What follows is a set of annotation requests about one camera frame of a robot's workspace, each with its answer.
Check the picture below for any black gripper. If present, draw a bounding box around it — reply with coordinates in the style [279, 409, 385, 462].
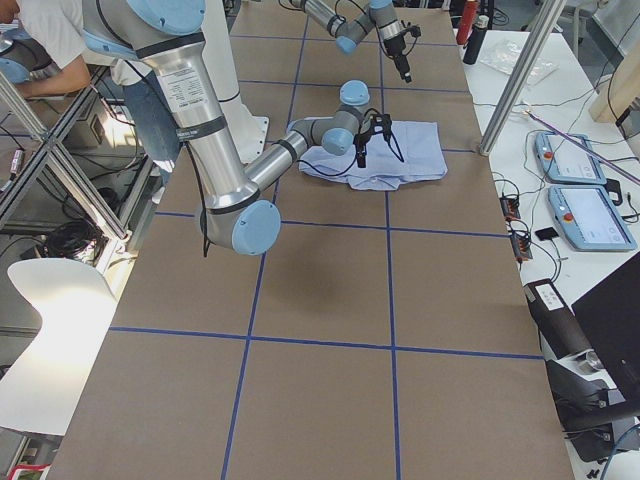
[382, 24, 412, 83]
[354, 117, 374, 168]

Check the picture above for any light blue striped shirt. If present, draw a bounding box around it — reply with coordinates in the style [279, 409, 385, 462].
[298, 121, 448, 191]

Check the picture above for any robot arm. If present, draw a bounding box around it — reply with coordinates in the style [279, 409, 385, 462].
[279, 0, 421, 83]
[82, 1, 373, 255]

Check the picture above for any black water bottle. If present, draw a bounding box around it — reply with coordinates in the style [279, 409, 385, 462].
[462, 15, 490, 65]

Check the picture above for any red cylinder bottle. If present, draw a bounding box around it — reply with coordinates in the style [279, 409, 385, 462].
[456, 0, 479, 45]

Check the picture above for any clear plastic bag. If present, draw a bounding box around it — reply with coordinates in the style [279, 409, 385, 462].
[479, 40, 559, 86]

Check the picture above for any upper blue teach pendant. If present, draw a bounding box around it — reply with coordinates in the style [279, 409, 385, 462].
[533, 131, 606, 186]

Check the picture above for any blue teach pendant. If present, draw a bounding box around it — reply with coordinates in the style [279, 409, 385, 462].
[547, 185, 637, 252]
[533, 131, 606, 186]

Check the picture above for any person leg in jeans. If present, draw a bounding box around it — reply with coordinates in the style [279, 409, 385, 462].
[14, 0, 181, 176]

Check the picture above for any lower blue teach pendant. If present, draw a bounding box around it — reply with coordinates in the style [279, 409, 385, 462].
[547, 185, 637, 252]

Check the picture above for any black monitor and stand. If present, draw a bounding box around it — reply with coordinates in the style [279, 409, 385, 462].
[546, 255, 639, 462]

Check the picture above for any white moulded chair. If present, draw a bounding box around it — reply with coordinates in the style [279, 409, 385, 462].
[1, 258, 117, 436]

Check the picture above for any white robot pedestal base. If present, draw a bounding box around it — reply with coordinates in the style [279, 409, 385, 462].
[201, 0, 269, 164]

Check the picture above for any aluminium frame post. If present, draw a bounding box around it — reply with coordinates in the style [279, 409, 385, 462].
[478, 0, 566, 156]

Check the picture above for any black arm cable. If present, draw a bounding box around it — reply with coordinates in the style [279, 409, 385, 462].
[184, 139, 221, 259]

